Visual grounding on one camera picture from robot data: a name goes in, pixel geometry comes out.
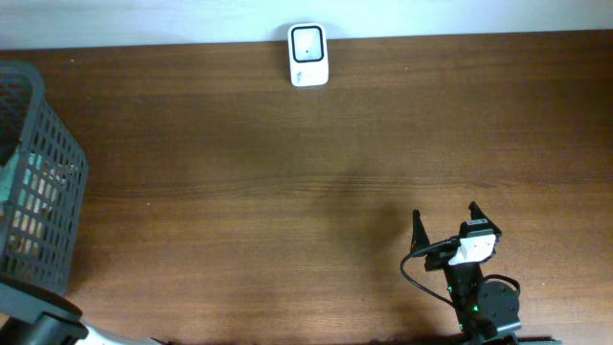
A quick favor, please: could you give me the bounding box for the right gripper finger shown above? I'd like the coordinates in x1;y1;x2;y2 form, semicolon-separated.
410;209;430;254
468;201;488;220

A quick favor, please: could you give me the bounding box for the right black cable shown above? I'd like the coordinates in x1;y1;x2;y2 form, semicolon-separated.
399;238;522;308

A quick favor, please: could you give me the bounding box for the grey plastic mesh basket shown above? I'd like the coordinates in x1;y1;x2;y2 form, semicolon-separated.
1;61;89;295

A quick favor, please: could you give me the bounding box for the white barcode scanner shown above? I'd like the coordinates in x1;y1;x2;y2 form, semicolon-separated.
287;23;329;87

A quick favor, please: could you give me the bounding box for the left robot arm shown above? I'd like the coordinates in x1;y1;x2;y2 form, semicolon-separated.
1;277;163;345

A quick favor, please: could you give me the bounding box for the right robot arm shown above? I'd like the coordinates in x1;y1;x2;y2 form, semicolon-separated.
399;202;558;344

